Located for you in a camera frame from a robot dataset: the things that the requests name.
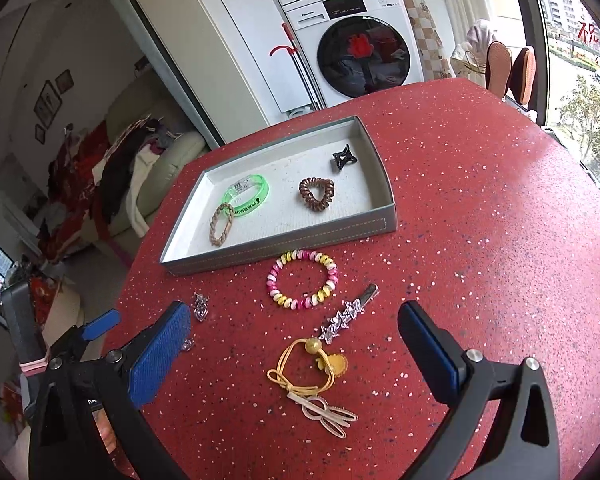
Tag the silver star hair clip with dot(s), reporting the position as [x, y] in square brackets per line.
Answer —
[349, 312]

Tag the brown chair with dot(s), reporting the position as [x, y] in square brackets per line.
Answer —
[522, 76]
[498, 67]

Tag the checkered hanging cloth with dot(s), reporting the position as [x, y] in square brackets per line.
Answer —
[435, 65]

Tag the framed wall pictures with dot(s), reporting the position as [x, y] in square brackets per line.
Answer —
[49, 101]

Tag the silver heart charm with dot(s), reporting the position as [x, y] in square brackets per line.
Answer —
[187, 345]

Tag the left hand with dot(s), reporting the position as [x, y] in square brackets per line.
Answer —
[105, 430]

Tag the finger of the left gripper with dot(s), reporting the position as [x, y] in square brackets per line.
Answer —
[101, 325]

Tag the red handled mop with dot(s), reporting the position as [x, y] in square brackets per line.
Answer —
[290, 50]

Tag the black claw hair clip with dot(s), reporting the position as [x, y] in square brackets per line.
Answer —
[343, 158]

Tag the white tall cabinet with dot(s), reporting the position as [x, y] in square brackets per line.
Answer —
[219, 51]

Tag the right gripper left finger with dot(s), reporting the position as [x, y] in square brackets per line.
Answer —
[145, 360]

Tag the green translucent bangle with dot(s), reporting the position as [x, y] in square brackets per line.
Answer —
[246, 194]

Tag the silver owl charm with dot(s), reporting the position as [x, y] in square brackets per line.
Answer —
[200, 307]

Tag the beige leather armchair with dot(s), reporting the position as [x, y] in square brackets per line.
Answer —
[147, 95]

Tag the pile of clothes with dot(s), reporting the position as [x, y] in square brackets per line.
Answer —
[91, 177]

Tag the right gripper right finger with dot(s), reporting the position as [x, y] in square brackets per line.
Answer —
[436, 353]

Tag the white washing machine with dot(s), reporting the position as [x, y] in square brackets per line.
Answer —
[355, 47]

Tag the grey jewelry tray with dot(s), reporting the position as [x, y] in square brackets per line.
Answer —
[310, 203]

